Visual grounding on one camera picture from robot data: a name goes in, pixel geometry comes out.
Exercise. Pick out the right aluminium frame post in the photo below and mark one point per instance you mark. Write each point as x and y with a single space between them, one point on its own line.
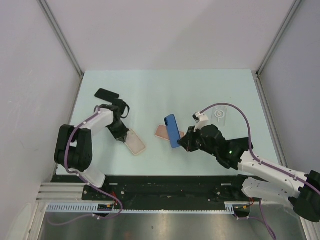
294 8

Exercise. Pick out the blue phone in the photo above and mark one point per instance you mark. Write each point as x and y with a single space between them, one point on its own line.
170 120

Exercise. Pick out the pink phone case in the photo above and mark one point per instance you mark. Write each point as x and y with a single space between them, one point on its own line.
162 132

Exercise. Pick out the black phone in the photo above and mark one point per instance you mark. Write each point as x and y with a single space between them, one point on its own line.
106 95

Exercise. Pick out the clear phone case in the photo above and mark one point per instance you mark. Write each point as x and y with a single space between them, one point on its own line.
219 115

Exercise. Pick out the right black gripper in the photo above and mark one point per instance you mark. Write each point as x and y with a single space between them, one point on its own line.
186 142

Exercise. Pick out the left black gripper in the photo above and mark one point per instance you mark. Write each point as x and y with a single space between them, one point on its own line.
121 135

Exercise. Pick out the white cable duct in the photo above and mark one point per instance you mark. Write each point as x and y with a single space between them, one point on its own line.
107 208

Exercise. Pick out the left aluminium frame post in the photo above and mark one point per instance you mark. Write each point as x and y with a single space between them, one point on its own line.
49 15

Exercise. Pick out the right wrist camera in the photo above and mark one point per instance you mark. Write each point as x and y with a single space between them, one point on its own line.
201 120

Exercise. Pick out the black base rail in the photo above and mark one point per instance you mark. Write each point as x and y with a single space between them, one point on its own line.
176 192

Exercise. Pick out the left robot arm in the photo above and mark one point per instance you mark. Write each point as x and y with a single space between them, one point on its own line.
74 147

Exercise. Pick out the aluminium frame post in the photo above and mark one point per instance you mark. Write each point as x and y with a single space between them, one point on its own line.
294 8
49 15

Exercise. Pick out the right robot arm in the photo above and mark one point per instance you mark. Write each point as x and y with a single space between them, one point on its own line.
296 189

